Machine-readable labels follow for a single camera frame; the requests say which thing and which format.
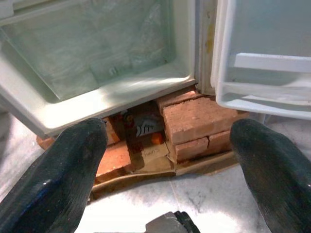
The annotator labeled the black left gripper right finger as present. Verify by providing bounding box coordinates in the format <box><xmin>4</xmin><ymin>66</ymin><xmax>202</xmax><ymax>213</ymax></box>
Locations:
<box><xmin>229</xmin><ymin>118</ymin><xmax>311</xmax><ymax>233</ymax></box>

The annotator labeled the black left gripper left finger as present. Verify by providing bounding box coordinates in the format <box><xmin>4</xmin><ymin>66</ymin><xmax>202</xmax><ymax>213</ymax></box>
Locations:
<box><xmin>0</xmin><ymin>117</ymin><xmax>108</xmax><ymax>233</ymax></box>

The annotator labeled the white fridge cabinet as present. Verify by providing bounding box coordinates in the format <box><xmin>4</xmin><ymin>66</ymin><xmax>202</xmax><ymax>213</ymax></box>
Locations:
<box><xmin>0</xmin><ymin>0</ymin><xmax>217</xmax><ymax>140</ymax></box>

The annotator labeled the clear fridge crisper drawer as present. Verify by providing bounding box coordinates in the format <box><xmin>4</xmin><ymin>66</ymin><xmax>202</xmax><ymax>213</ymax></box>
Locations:
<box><xmin>0</xmin><ymin>0</ymin><xmax>177</xmax><ymax>102</ymax></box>

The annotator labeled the small red brick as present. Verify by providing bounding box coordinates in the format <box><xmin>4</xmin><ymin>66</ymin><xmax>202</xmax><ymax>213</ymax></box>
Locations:
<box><xmin>173</xmin><ymin>137</ymin><xmax>210</xmax><ymax>163</ymax></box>
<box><xmin>207</xmin><ymin>130</ymin><xmax>233</xmax><ymax>154</ymax></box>

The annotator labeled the large red brick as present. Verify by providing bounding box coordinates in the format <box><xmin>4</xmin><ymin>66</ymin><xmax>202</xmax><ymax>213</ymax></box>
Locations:
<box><xmin>162</xmin><ymin>97</ymin><xmax>241</xmax><ymax>146</ymax></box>

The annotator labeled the brown cardboard sheet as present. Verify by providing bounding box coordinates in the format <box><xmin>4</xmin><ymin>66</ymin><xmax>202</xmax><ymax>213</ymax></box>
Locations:
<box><xmin>90</xmin><ymin>142</ymin><xmax>241</xmax><ymax>201</ymax></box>

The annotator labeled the colourful printed package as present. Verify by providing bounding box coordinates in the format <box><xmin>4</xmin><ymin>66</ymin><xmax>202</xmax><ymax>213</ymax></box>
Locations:
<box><xmin>118</xmin><ymin>108</ymin><xmax>166</xmax><ymax>157</ymax></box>

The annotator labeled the small orange object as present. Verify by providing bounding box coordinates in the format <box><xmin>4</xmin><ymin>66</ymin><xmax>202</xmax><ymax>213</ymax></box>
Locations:
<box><xmin>152</xmin><ymin>133</ymin><xmax>165</xmax><ymax>145</ymax></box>

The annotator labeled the grey black robot foot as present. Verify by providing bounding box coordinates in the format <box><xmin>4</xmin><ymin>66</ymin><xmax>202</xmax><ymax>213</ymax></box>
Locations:
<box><xmin>145</xmin><ymin>210</ymin><xmax>202</xmax><ymax>233</ymax></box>

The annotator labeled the white door shelf rail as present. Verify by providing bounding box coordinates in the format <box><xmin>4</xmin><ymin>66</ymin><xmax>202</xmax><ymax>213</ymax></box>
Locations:
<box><xmin>232</xmin><ymin>52</ymin><xmax>311</xmax><ymax>74</ymax></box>

